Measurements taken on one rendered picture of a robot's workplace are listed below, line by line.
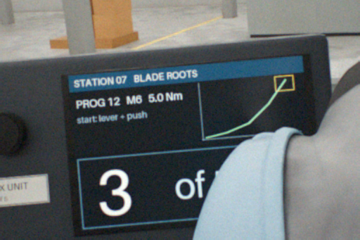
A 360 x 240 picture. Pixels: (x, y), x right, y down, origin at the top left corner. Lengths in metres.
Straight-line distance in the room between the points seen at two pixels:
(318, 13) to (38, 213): 7.85
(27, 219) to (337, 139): 0.28
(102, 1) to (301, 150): 8.65
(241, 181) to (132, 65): 0.24
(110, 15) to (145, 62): 8.33
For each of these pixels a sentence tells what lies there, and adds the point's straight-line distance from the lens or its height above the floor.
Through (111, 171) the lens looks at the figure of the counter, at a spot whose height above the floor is 1.18.
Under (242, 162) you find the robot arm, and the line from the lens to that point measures 0.16.
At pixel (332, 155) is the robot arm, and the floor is 1.26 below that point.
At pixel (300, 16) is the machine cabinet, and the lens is 8.23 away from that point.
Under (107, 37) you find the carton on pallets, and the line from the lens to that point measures 8.81.
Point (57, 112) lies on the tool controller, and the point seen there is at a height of 1.22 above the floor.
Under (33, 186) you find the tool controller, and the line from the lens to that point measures 0.40.
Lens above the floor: 1.32
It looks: 15 degrees down
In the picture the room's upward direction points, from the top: 5 degrees counter-clockwise
